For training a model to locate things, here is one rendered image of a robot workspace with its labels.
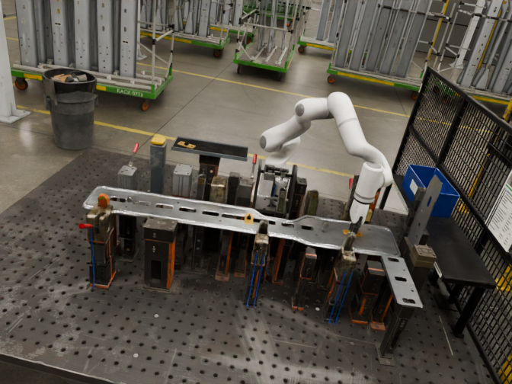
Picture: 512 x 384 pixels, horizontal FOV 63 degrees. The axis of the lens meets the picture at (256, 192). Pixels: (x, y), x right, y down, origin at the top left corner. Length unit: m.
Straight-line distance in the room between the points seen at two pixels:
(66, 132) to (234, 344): 3.33
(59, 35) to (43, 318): 4.92
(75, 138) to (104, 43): 1.88
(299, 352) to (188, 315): 0.47
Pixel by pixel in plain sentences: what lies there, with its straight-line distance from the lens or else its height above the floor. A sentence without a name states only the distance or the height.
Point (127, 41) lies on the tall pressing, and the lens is 6.01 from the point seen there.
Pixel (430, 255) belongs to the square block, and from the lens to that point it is 1.88.
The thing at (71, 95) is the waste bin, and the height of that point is 0.60.
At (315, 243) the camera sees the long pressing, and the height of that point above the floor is 1.00.
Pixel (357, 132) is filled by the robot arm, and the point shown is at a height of 1.44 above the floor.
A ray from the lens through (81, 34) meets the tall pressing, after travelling 6.23.
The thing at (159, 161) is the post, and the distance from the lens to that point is 2.14.
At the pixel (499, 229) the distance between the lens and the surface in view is 1.99.
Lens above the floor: 2.03
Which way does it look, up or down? 30 degrees down
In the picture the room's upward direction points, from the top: 10 degrees clockwise
